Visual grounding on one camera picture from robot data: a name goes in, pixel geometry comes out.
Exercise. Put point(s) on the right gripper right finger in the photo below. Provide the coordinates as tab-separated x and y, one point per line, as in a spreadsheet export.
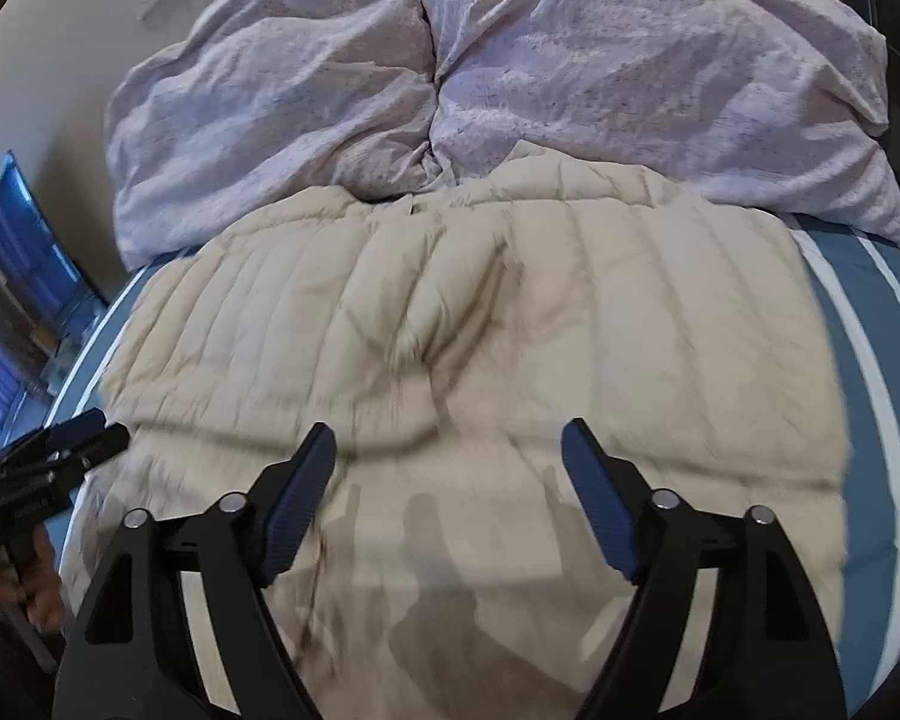
767	652

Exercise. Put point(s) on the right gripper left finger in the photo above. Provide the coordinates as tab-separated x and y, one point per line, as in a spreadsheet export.
175	623

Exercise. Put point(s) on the beige quilted down jacket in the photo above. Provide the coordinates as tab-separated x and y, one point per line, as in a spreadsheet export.
465	419

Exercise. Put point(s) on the person left hand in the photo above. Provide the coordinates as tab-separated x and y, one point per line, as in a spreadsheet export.
38	590

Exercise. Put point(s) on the flat screen television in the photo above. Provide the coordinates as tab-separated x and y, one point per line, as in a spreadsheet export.
39	272

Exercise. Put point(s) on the blue white striped bed sheet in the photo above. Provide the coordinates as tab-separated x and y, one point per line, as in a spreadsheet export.
870	404

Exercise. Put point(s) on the lilac floral duvet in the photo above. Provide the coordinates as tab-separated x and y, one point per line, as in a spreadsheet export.
778	104

